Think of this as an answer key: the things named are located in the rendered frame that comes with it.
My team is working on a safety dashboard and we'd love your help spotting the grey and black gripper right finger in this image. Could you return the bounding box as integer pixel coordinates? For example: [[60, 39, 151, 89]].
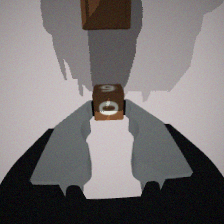
[[123, 99, 224, 219]]

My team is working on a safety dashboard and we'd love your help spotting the brown cube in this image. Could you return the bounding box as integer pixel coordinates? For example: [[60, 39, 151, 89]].
[[92, 84, 124, 121]]

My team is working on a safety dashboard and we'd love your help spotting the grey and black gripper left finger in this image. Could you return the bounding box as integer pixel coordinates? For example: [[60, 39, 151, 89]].
[[0, 100, 94, 224]]

